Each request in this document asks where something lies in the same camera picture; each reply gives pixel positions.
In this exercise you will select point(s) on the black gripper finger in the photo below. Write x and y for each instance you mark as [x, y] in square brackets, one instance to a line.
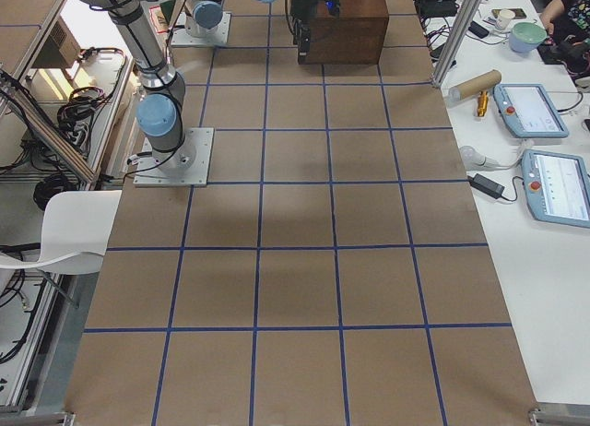
[296, 32]
[304, 39]

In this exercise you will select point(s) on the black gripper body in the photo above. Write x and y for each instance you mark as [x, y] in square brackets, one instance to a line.
[301, 8]

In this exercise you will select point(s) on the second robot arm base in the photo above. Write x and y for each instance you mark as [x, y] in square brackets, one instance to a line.
[203, 17]

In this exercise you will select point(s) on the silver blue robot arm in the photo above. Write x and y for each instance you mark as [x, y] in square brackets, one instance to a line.
[159, 115]

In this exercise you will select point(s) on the brown wooden drawer box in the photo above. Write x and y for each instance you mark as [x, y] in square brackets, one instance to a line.
[356, 37]

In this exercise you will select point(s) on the cardboard tube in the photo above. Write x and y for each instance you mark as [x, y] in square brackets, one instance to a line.
[475, 85]

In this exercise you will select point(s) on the white paper cup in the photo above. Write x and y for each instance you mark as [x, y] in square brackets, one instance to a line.
[502, 22]

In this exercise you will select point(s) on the white light bulb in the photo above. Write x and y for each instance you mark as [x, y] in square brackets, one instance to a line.
[473, 160]

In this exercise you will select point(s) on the green blue bowl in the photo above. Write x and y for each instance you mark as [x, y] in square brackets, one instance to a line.
[525, 37]

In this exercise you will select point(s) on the black power adapter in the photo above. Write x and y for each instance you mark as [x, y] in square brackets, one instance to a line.
[486, 185]

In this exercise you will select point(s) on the upper teach pendant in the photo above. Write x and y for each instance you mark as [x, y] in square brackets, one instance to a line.
[528, 112]

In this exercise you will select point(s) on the teach pendant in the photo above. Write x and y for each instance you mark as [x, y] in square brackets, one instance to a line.
[528, 112]
[556, 187]

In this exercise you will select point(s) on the person in dark clothes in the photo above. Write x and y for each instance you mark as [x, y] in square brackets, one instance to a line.
[567, 25]

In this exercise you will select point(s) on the white plastic chair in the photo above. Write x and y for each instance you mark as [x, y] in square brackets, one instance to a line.
[75, 231]

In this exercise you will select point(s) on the lower teach pendant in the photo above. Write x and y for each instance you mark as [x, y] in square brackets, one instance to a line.
[556, 187]

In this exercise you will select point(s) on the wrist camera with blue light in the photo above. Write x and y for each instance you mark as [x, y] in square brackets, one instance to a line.
[333, 7]

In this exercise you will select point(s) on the aluminium frame post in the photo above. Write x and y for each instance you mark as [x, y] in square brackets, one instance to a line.
[461, 23]

